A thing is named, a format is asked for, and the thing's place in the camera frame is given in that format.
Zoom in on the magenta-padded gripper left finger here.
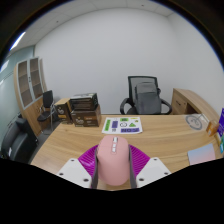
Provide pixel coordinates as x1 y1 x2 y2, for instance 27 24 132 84
56 144 100 190

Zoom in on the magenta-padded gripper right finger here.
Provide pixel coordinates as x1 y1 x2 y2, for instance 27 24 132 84
127 144 172 189

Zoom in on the pink computer mouse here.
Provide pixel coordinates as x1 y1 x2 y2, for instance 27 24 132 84
96 134 131 187

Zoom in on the pink and blue mouse pad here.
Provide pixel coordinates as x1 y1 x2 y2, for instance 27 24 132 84
187 143 217 166

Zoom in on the large brown cardboard box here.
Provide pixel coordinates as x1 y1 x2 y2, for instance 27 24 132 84
69 104 103 128

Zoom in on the white sheet with coloured shapes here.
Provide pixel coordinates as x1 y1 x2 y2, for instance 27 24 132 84
101 116 144 135

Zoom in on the small dark brown box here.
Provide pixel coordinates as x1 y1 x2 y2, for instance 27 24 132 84
53 97 74 125

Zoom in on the black leather armchair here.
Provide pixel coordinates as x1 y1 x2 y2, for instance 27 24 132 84
0 114 39 164

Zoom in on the black box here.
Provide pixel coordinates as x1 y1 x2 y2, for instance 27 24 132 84
69 92 99 112

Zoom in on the grey backpack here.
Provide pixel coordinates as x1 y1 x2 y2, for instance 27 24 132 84
134 81 163 115

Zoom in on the small black chair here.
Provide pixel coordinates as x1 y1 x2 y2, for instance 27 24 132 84
36 89 61 133

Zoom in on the wooden side desk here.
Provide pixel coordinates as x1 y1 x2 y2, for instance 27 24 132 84
170 87 219 123

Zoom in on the purple package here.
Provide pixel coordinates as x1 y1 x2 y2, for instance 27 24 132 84
216 107 224 139

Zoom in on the black mesh office chair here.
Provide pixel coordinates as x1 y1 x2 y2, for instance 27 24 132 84
119 75 173 116

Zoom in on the wooden shelf unit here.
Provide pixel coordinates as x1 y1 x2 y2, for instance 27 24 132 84
13 57 49 138

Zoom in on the ceiling light strip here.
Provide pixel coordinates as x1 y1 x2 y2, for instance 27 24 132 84
9 31 27 52

